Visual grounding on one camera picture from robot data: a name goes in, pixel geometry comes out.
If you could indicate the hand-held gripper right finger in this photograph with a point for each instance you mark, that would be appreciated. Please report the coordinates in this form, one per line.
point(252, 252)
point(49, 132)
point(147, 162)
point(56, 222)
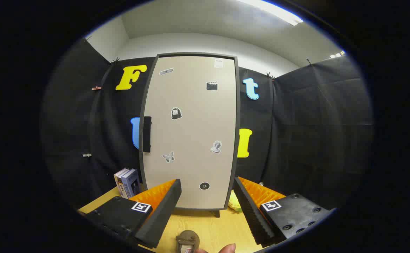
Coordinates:
point(250, 211)

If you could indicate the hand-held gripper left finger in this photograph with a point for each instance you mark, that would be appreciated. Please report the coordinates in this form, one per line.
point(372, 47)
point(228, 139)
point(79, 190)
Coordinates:
point(162, 214)

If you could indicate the brown fluffy shoe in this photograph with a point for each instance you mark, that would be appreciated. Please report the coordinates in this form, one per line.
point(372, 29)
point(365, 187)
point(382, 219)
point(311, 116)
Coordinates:
point(188, 239)

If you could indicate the grey shoe cabinet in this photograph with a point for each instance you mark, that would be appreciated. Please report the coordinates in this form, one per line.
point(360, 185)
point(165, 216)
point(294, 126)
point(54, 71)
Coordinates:
point(238, 140)

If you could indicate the beige shoe cabinet door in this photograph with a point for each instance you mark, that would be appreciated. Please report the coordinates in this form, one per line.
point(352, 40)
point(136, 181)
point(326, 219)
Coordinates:
point(191, 133)

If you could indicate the yellow corn plush toy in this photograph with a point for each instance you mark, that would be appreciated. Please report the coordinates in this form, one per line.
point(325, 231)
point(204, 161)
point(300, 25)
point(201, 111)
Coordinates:
point(234, 206)

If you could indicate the blue book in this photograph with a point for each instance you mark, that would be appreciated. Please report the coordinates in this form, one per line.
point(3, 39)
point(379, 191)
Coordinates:
point(132, 184)

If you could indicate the white book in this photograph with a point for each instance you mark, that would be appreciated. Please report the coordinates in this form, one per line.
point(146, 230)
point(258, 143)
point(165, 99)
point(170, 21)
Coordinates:
point(119, 179)

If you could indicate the black backdrop cloth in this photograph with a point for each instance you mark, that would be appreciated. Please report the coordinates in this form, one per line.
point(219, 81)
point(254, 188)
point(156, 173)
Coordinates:
point(296, 123)

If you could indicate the small ceiling light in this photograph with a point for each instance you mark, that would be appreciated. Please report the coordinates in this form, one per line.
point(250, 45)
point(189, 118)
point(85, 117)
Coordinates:
point(338, 54)

